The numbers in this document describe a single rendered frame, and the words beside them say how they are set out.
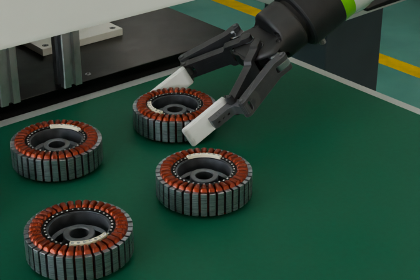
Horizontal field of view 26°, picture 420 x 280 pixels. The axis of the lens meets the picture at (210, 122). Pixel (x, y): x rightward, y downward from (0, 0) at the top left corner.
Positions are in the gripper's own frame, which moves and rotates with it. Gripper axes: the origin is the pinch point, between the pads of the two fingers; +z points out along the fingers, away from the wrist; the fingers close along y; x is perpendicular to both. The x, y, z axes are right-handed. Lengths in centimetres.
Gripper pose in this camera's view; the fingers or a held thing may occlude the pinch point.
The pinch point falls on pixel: (178, 112)
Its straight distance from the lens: 122.3
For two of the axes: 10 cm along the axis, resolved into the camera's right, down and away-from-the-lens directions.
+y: -4.6, -3.8, 8.0
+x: -4.4, -6.8, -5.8
